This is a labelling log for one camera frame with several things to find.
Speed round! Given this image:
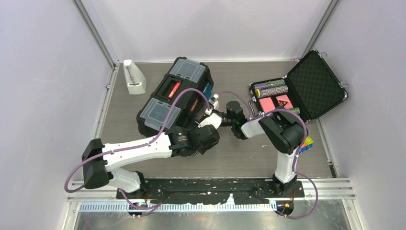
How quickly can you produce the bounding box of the pink card deck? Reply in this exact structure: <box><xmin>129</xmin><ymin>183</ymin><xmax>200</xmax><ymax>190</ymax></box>
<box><xmin>259</xmin><ymin>97</ymin><xmax>276</xmax><ymax>113</ymax></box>

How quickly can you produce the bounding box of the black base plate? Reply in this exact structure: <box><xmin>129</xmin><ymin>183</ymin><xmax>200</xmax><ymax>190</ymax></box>
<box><xmin>116</xmin><ymin>178</ymin><xmax>305</xmax><ymax>205</ymax></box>

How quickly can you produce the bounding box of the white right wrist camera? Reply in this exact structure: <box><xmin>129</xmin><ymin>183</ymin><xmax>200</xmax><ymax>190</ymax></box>
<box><xmin>209</xmin><ymin>94</ymin><xmax>219</xmax><ymax>110</ymax></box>

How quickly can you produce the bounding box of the poker chip row green red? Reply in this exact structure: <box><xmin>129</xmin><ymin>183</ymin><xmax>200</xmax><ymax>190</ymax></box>
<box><xmin>289</xmin><ymin>107</ymin><xmax>301</xmax><ymax>115</ymax></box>

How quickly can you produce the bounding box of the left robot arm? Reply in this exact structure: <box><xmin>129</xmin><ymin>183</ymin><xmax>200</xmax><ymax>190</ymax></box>
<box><xmin>81</xmin><ymin>125</ymin><xmax>220</xmax><ymax>198</ymax></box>

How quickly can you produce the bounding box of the blue orange small object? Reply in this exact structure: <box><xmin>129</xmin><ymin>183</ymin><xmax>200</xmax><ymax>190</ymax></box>
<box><xmin>299</xmin><ymin>137</ymin><xmax>314</xmax><ymax>154</ymax></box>

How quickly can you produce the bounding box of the black aluminium poker chip case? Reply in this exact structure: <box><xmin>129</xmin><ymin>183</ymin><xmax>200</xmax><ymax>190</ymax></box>
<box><xmin>248</xmin><ymin>49</ymin><xmax>349</xmax><ymax>122</ymax></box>

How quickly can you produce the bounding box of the white metronome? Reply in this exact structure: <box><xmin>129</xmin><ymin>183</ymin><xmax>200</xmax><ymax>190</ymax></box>
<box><xmin>123</xmin><ymin>59</ymin><xmax>147</xmax><ymax>95</ymax></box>

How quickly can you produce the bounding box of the red card deck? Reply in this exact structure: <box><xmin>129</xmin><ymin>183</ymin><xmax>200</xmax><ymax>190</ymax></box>
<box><xmin>276</xmin><ymin>94</ymin><xmax>294</xmax><ymax>109</ymax></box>

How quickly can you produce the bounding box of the black plastic toolbox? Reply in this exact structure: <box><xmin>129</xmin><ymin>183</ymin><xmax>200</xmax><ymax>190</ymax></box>
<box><xmin>136</xmin><ymin>57</ymin><xmax>214</xmax><ymax>137</ymax></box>

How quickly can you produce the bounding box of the poker chip row top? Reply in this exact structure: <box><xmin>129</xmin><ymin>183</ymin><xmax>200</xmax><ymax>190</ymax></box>
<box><xmin>254</xmin><ymin>79</ymin><xmax>285</xmax><ymax>90</ymax></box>

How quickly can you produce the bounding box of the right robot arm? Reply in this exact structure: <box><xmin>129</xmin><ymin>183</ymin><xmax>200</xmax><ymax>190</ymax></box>
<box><xmin>222</xmin><ymin>101</ymin><xmax>307</xmax><ymax>197</ymax></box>

